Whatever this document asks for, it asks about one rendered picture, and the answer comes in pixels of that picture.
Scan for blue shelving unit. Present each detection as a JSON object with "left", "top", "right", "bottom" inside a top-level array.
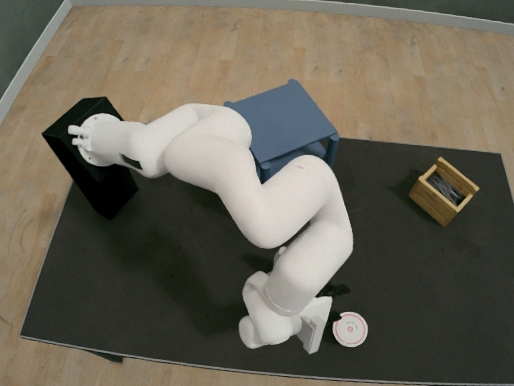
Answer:
[{"left": 223, "top": 79, "right": 340, "bottom": 185}]

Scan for small wooden crate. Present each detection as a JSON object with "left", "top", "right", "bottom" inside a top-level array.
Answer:
[{"left": 411, "top": 160, "right": 479, "bottom": 227}]

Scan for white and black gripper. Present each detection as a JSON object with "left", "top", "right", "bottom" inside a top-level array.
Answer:
[{"left": 299, "top": 282, "right": 351, "bottom": 328}]

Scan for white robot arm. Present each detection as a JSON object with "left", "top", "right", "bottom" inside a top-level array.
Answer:
[{"left": 68, "top": 104, "right": 353, "bottom": 354}]

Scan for white yogurt cup with pink stripe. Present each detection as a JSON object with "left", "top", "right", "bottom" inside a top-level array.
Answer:
[{"left": 333, "top": 312, "right": 368, "bottom": 347}]

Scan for grey bottle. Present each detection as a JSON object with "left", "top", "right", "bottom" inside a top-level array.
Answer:
[{"left": 273, "top": 247, "right": 287, "bottom": 268}]

